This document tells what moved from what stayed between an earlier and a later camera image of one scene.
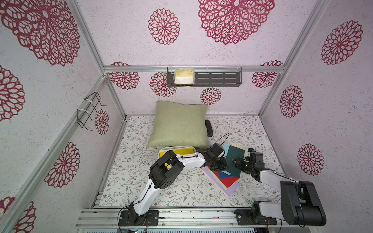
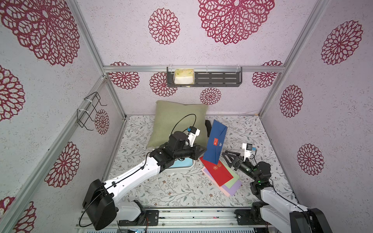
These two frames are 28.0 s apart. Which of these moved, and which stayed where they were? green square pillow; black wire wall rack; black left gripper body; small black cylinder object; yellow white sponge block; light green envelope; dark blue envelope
Moved: black left gripper body; light green envelope; dark blue envelope
Stayed: black wire wall rack; green square pillow; small black cylinder object; yellow white sponge block
